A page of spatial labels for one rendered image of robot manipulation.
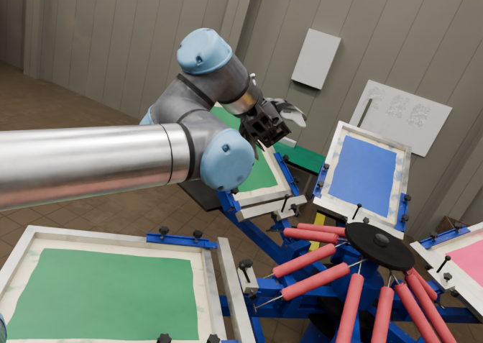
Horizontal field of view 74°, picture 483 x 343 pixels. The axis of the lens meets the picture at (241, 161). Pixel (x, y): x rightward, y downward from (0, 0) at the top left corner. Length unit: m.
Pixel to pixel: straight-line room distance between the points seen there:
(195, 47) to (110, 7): 5.83
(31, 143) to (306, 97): 4.64
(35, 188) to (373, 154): 2.45
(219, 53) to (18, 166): 0.30
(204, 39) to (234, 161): 0.20
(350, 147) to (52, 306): 2.10
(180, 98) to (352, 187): 1.97
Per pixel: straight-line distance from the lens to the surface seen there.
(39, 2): 7.14
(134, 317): 1.33
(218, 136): 0.39
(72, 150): 0.35
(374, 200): 2.38
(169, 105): 0.49
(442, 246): 2.34
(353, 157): 2.54
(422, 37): 4.88
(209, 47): 0.49
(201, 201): 2.04
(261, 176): 2.01
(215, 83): 0.51
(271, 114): 0.64
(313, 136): 4.94
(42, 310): 1.35
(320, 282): 1.46
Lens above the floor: 1.98
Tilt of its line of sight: 22 degrees down
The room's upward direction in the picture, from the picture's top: 18 degrees clockwise
